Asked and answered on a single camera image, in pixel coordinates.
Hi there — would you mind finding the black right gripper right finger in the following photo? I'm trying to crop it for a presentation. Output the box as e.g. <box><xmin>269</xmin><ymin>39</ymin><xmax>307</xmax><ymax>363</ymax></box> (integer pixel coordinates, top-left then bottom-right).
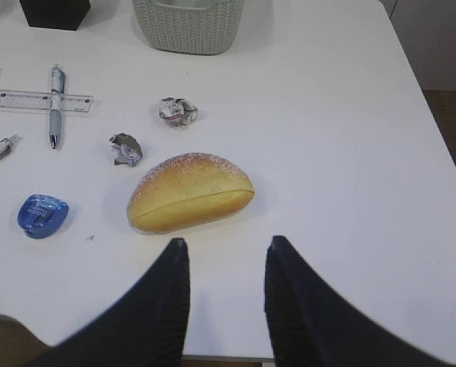
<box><xmin>264</xmin><ymin>235</ymin><xmax>447</xmax><ymax>366</ymax></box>

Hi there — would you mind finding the large paper ball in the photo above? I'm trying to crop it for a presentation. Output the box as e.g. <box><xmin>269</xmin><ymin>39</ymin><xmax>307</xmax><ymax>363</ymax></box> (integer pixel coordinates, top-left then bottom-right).
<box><xmin>158</xmin><ymin>97</ymin><xmax>198</xmax><ymax>128</ymax></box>

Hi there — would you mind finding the small paper ball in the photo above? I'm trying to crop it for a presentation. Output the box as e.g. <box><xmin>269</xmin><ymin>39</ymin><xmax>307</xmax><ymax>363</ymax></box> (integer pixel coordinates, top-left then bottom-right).
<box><xmin>109</xmin><ymin>133</ymin><xmax>143</xmax><ymax>167</ymax></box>

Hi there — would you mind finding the clear plastic ruler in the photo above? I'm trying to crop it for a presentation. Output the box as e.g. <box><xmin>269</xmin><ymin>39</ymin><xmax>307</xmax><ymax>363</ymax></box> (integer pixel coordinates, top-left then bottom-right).
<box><xmin>0</xmin><ymin>89</ymin><xmax>93</xmax><ymax>114</ymax></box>

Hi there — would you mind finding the yellow bread roll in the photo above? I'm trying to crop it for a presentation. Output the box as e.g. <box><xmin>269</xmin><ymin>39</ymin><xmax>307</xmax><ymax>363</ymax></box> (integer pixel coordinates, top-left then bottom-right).
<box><xmin>127</xmin><ymin>152</ymin><xmax>256</xmax><ymax>233</ymax></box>

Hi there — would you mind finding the green woven plastic basket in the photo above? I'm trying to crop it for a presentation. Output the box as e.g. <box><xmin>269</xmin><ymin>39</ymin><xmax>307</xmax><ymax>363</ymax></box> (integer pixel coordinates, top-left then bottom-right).
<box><xmin>132</xmin><ymin>1</ymin><xmax>245</xmax><ymax>56</ymax></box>

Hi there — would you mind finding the black mesh pen holder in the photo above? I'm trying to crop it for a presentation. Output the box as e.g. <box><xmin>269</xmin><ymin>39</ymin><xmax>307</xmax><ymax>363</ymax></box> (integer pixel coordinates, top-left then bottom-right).
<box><xmin>19</xmin><ymin>0</ymin><xmax>91</xmax><ymax>31</ymax></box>

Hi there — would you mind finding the blue pencil sharpener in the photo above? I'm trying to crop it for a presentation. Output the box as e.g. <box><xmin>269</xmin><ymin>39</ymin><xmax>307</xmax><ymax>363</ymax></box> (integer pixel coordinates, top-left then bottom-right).
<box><xmin>17</xmin><ymin>194</ymin><xmax>69</xmax><ymax>239</ymax></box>

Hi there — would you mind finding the white blue-grip pen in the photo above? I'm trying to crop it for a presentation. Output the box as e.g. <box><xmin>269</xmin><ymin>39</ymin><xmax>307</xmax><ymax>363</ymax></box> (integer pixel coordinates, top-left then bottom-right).
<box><xmin>0</xmin><ymin>134</ymin><xmax>22</xmax><ymax>161</ymax></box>

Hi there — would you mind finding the blue-grey pen under ruler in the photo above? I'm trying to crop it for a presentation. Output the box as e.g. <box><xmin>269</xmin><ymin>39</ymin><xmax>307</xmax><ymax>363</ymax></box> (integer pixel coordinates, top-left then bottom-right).
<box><xmin>49</xmin><ymin>66</ymin><xmax>66</xmax><ymax>150</ymax></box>

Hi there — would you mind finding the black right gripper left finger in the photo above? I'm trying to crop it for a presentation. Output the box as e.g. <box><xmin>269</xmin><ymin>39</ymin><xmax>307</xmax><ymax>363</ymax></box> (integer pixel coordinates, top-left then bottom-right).
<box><xmin>27</xmin><ymin>238</ymin><xmax>191</xmax><ymax>366</ymax></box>

